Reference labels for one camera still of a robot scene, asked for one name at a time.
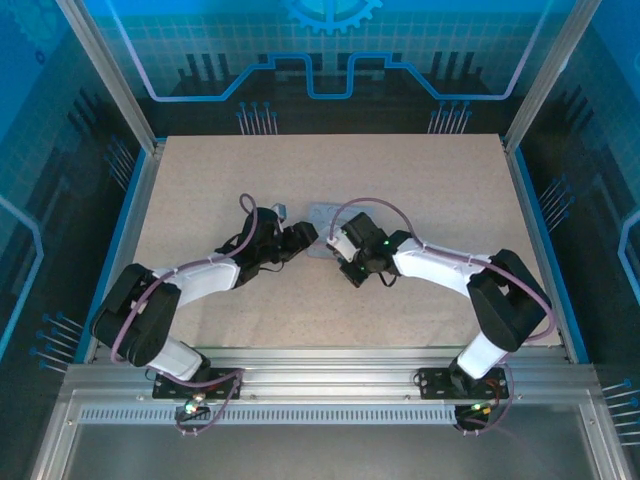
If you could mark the small lit connector board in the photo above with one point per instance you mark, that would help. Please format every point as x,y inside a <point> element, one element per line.
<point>479,406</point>
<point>192,405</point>

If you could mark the aluminium side rail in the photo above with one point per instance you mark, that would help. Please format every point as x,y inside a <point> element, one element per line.
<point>525,200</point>
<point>128,235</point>

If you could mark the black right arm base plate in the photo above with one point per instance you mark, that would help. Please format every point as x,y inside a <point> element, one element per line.
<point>432,385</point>

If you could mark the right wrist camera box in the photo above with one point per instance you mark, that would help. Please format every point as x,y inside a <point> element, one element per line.
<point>339,242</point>

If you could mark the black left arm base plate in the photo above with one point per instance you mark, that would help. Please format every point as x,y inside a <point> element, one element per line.
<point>162,391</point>

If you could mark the aluminium front beam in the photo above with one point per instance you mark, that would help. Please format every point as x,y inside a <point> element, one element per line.
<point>325,370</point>

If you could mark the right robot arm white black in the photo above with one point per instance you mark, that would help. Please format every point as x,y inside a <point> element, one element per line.
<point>435,260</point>

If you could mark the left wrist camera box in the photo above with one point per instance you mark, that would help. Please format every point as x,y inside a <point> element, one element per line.
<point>281,210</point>

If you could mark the aluminium frame post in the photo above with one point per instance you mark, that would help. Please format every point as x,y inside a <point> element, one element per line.
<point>549,75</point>
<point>126,95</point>

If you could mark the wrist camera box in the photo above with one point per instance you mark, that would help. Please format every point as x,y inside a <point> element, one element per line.
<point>339,242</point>
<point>281,210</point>

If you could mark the pale blue cartoon tin box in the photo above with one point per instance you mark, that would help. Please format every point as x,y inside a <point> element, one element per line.
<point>320,215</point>

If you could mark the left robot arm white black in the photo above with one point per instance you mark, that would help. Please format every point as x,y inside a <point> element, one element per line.
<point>200,277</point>

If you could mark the grey metal front panel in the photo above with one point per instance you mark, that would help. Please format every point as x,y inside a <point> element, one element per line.
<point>325,450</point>

